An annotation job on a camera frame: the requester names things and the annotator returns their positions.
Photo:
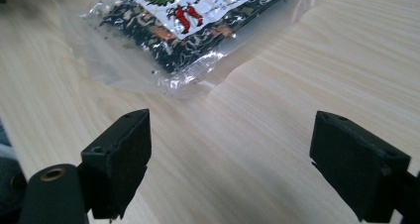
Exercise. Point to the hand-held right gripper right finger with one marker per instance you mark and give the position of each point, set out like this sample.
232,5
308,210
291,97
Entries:
353,171

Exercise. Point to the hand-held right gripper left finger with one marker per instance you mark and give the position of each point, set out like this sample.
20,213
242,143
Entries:
119,171

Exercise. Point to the clear plastic spice packet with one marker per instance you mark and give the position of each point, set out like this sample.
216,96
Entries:
185,39

